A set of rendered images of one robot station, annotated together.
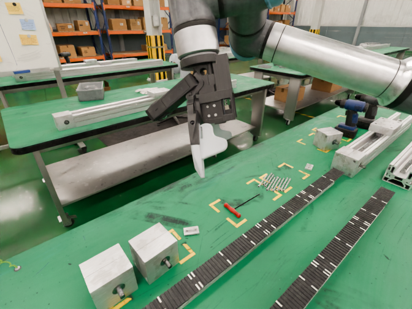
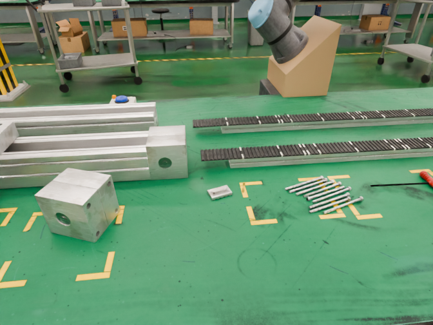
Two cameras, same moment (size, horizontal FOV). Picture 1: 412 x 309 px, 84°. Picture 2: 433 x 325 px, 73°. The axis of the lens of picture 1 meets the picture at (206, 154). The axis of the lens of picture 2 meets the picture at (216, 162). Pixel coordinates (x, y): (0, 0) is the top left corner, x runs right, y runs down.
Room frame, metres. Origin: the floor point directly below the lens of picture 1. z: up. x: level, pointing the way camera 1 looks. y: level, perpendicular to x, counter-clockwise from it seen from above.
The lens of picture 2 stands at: (1.36, -0.22, 1.21)
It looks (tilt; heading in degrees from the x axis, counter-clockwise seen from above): 34 degrees down; 214
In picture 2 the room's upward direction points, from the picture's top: straight up
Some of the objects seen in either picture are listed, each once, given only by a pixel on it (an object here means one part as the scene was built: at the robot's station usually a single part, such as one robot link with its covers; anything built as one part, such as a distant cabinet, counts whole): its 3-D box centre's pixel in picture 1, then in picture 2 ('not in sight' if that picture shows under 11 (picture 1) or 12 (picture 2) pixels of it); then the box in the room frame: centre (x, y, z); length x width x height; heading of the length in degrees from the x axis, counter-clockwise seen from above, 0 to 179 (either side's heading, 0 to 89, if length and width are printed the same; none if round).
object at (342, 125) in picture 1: (344, 117); not in sight; (1.32, -0.84, 0.89); 0.20 x 0.08 x 0.22; 48
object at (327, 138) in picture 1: (328, 139); (84, 200); (1.14, -0.68, 0.83); 0.11 x 0.10 x 0.10; 18
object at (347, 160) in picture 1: (350, 162); (168, 149); (0.90, -0.67, 0.83); 0.12 x 0.09 x 0.10; 39
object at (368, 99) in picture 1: (363, 110); not in sight; (1.44, -1.03, 0.89); 0.20 x 0.08 x 0.22; 48
